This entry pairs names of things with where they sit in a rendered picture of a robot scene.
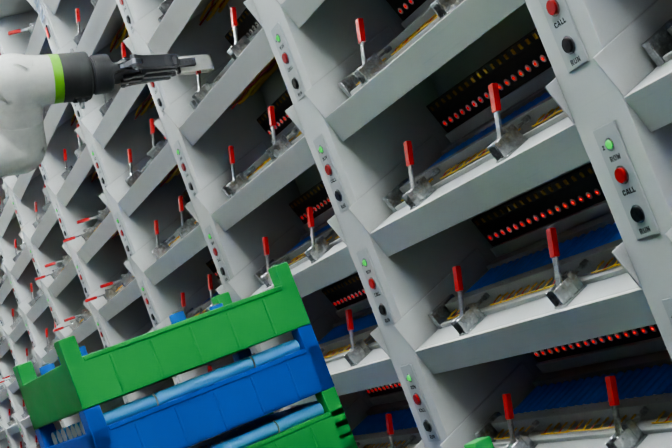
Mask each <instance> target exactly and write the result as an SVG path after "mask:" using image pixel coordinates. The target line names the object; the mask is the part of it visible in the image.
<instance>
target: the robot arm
mask: <svg viewBox="0 0 672 448"><path fill-rule="evenodd" d="M213 68H214V66H213V61H212V56H211V54H202V55H192V56H182V57H177V54H157V55H137V54H132V55H130V59H121V60H120V61H118V62H112V61H111V58H110V56H109V55H108V54H97V55H90V56H88V54H87V53H86V52H85V51H81V52H74V50H73V49H70V53H59V54H49V55H25V54H17V53H7V54H3V55H0V178H2V177H8V176H14V175H21V174H26V173H29V172H31V171H33V170H34V169H36V168H37V167H38V166H39V165H40V164H41V163H42V161H43V159H44V157H45V155H46V150H47V143H46V137H45V130H44V121H43V108H44V106H46V105H50V104H58V103H67V102H73V103H79V105H80V109H85V102H87V101H88V100H91V98H92V97H93V94H95V95H98V94H108V93H112V92H113V90H114V86H115V84H119V83H120V85H121V88H125V87H128V86H132V85H138V84H144V83H151V82H157V81H163V80H169V79H171V77H174V76H176V75H177V76H179V75H188V74H196V71H199V70H201V73H208V72H211V69H213Z"/></svg>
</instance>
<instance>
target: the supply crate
mask: <svg viewBox="0 0 672 448"><path fill-rule="evenodd" d="M268 272H269V275H270V277H271V280H272V283H273V285H274V288H272V289H270V290H267V291H264V292H261V293H258V294H256V295H253V296H250V297H247V298H244V299H241V300H239V301H236V302H232V300H231V297H230V294H229V292H225V293H222V294H219V295H216V296H215V297H213V298H211V300H212V303H213V304H216V303H219V304H220V303H223V306H222V307H219V308H216V309H213V310H211V311H208V312H205V313H202V314H199V315H197V316H194V317H191V318H188V319H185V320H183V321H180V322H177V323H174V324H171V325H168V326H166V327H163V328H160V329H157V330H154V331H152V332H149V333H146V334H143V335H140V336H138V337H135V338H132V339H129V340H126V341H124V342H121V343H118V344H115V345H112V346H110V347H107V348H104V349H101V350H98V351H96V352H93V353H90V354H87V355H84V356H82V355H81V352H80V349H79V346H78V344H77V341H76V338H75V336H74V335H72V336H69V337H67V338H64V339H61V340H58V341H57V342H55V343H54V347H55V349H56V352H57V355H58V358H59V360H60V363H61V365H60V366H58V367H56V368H54V369H52V370H50V371H49V372H47V373H45V374H43V375H41V376H39V377H37V375H36V372H35V370H34V367H33V364H32V362H31V361H28V362H25V363H22V364H19V365H17V366H15V367H14V368H13V371H14V374H15V377H16V380H17V382H18V385H19V389H20V391H21V394H22V397H23V400H24V403H25V405H26V408H27V411H28V414H29V417H30V420H31V422H32V425H33V428H34V430H36V429H38V428H41V427H43V426H46V425H49V424H51V423H54V422H57V421H59V420H62V419H65V418H67V417H70V416H72V415H75V414H78V413H79V412H80V411H82V410H85V409H88V408H90V407H93V406H95V405H101V404H104V403H106V402H109V401H112V400H114V399H117V398H120V397H122V396H125V395H127V394H130V393H133V392H135V391H138V390H141V389H143V388H146V387H148V386H151V385H154V384H156V383H159V382H161V381H164V380H167V379H169V378H172V377H175V376H177V375H180V374H182V373H185V372H188V371H190V370H193V369H196V368H198V367H201V366H203V365H206V364H209V363H211V362H214V361H216V360H219V359H222V358H224V357H227V356H230V355H232V354H235V353H237V352H240V351H242V350H245V349H248V348H250V347H253V346H255V345H258V344H260V343H263V342H265V341H268V340H270V339H273V338H275V337H278V336H280V335H283V334H285V333H288V332H290V331H292V330H295V329H297V328H300V327H303V326H305V325H308V324H310V323H311V322H310V320H309V317H308V315H307V312H306V309H305V307H304V304H303V301H302V299H301V296H300V294H299V291H298V288H297V286H296V283H295V281H294V278H293V276H292V273H291V270H290V268H289V265H288V263H287V262H284V263H281V264H278V265H275V266H273V267H271V268H269V269H268Z"/></svg>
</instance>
